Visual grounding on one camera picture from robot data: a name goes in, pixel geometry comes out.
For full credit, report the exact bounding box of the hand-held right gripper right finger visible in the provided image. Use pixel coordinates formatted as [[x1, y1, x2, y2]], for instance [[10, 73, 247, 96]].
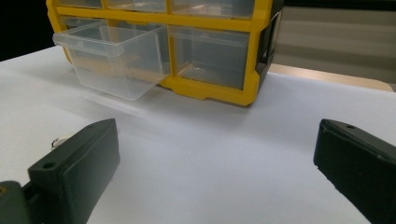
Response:
[[313, 118, 396, 224]]

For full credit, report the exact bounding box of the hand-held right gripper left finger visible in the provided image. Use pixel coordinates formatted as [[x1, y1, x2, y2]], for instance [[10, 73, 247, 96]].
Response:
[[27, 118, 121, 224]]

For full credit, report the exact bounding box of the small white object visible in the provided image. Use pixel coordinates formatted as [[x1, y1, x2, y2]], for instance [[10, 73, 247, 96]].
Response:
[[50, 133, 74, 149]]

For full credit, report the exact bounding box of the clear plastic drawer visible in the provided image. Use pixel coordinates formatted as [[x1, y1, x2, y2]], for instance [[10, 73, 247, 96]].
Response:
[[170, 0, 256, 21], [52, 21, 172, 102], [168, 25, 251, 91], [105, 0, 167, 13]]

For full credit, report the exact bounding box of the yellow drawer cabinet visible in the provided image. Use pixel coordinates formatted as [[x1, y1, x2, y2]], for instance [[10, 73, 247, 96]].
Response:
[[46, 0, 285, 107]]

